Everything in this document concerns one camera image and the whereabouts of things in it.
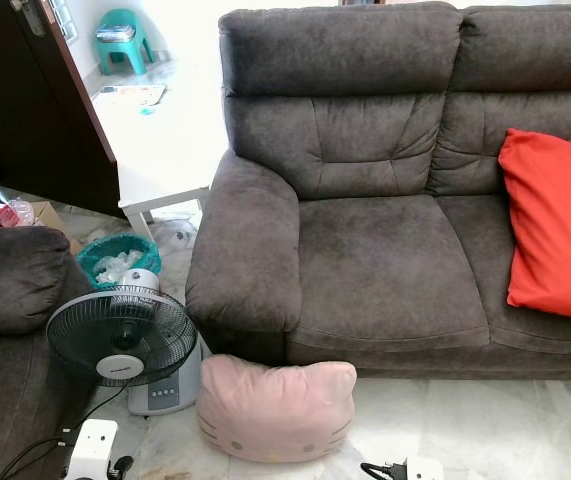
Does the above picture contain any pink cat face pillow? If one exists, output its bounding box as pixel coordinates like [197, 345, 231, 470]
[197, 354, 359, 465]

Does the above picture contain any small grey fabric sofa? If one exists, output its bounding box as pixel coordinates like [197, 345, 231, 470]
[0, 225, 98, 480]

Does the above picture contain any large grey fabric sofa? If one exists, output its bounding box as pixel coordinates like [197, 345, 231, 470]
[185, 1, 571, 382]

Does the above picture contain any red square pillow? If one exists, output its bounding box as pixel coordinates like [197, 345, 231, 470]
[497, 127, 571, 325]

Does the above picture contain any printed floor mat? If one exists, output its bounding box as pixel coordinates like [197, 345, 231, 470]
[94, 84, 169, 110]

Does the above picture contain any grey fan with black grille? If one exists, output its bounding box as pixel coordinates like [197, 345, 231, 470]
[45, 268, 205, 418]

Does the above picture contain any green waste basket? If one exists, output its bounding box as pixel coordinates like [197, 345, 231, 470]
[76, 233, 163, 292]

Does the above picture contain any brown cardboard box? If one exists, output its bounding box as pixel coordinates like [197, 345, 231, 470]
[29, 201, 68, 233]

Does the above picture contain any white side table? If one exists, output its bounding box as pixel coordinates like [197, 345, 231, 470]
[118, 150, 212, 242]

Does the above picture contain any dark wooden door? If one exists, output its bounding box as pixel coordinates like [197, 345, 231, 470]
[0, 0, 124, 219]

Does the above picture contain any green plastic stool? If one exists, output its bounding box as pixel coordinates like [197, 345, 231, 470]
[94, 8, 155, 77]

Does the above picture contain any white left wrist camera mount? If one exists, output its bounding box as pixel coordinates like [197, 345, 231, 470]
[67, 418, 120, 480]

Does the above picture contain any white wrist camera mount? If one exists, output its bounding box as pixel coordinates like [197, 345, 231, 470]
[404, 456, 445, 480]
[67, 418, 120, 480]

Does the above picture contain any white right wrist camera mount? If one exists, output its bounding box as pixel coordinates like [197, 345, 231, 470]
[404, 456, 445, 480]

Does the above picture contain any black cable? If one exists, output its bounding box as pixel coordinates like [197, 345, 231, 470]
[0, 384, 127, 480]

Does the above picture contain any silver door handle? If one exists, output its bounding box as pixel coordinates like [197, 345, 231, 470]
[9, 0, 46, 40]

